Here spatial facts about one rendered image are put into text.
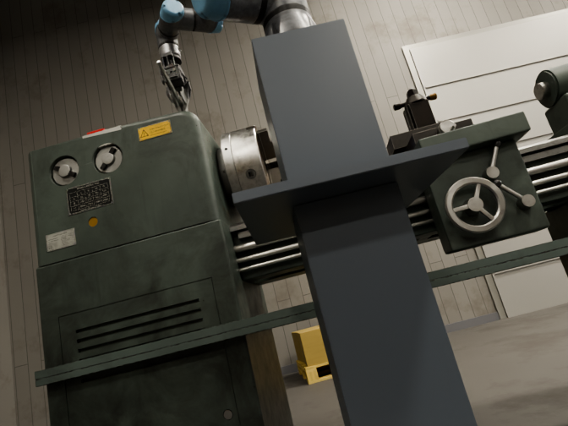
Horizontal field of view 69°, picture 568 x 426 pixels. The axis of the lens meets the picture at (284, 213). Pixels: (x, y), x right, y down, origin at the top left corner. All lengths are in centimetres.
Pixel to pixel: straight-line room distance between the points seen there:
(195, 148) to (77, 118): 435
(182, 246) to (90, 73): 475
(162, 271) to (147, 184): 28
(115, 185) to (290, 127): 73
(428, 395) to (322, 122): 52
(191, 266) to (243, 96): 405
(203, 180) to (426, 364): 83
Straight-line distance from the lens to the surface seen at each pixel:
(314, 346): 349
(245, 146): 140
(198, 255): 124
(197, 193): 128
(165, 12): 159
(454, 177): 126
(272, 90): 86
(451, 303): 472
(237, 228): 131
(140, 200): 134
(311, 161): 79
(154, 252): 129
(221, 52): 552
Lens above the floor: 54
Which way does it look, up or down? 14 degrees up
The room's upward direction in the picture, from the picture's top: 14 degrees counter-clockwise
